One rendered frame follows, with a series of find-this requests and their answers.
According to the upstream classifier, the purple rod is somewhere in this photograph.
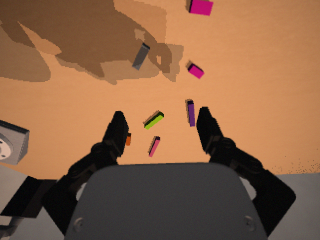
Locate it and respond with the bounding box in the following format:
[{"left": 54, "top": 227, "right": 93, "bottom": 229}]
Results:
[{"left": 187, "top": 100, "right": 195, "bottom": 127}]

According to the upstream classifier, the magenta rod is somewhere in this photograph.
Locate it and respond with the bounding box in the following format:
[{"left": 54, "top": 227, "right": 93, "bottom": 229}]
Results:
[
  {"left": 187, "top": 63, "right": 204, "bottom": 79},
  {"left": 189, "top": 0, "right": 213, "bottom": 16}
]

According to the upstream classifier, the lime green rod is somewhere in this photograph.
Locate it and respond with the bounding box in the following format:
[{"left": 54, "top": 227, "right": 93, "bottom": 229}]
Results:
[{"left": 144, "top": 112, "right": 164, "bottom": 130}]

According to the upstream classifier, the orange rod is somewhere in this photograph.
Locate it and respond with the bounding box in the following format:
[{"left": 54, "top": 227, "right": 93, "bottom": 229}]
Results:
[{"left": 126, "top": 133, "right": 131, "bottom": 146}]

